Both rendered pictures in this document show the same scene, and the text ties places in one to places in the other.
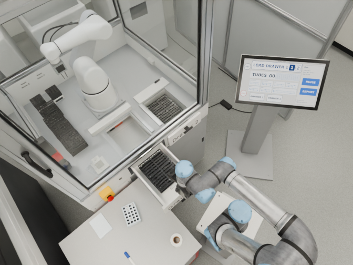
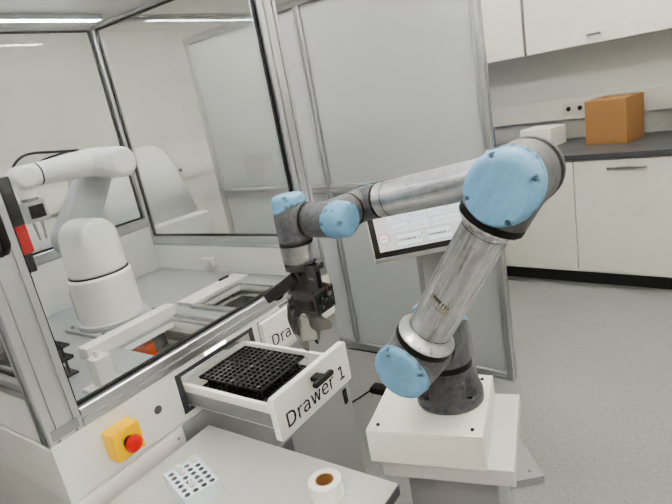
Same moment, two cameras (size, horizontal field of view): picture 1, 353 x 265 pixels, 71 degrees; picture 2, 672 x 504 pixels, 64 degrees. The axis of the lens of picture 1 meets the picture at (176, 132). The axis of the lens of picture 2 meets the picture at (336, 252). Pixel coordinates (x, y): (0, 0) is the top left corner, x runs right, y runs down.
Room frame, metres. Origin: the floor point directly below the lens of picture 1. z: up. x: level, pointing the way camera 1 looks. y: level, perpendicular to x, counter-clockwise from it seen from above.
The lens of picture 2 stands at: (-0.72, 0.25, 1.54)
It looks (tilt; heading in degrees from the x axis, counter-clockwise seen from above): 16 degrees down; 343
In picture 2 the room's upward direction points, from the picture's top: 11 degrees counter-clockwise
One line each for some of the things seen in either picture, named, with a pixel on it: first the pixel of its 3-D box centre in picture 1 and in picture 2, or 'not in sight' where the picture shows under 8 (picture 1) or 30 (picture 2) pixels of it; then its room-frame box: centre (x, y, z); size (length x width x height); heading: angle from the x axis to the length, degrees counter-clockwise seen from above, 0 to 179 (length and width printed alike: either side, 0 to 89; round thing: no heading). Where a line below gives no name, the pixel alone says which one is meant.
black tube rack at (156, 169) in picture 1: (160, 171); (254, 376); (0.60, 0.13, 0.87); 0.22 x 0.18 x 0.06; 35
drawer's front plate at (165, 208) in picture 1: (182, 194); (313, 387); (0.44, 0.01, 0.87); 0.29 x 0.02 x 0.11; 125
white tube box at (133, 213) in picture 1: (131, 214); (192, 483); (0.38, 0.34, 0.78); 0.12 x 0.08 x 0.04; 18
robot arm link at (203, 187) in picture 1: (203, 186); (333, 217); (0.33, -0.08, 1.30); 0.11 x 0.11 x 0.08; 34
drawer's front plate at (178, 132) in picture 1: (184, 129); (293, 320); (0.88, -0.06, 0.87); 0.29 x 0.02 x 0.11; 125
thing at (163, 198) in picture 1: (159, 170); (252, 377); (0.61, 0.13, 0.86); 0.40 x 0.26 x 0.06; 35
